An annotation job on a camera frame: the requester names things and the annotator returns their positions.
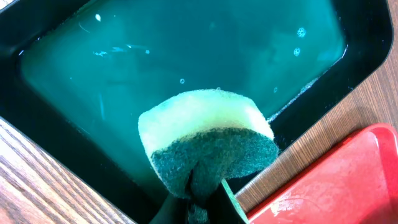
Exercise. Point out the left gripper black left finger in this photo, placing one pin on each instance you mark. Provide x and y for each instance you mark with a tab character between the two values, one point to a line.
172	211

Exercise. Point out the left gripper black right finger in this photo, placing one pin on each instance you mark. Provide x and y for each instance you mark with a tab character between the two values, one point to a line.
221	207

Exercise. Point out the green yellow scrub sponge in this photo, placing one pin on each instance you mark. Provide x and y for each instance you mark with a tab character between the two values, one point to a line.
197	138

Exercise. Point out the red serving tray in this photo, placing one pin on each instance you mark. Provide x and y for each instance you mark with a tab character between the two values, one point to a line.
354	182

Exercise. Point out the black water tray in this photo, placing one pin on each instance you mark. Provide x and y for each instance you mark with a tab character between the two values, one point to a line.
76	75

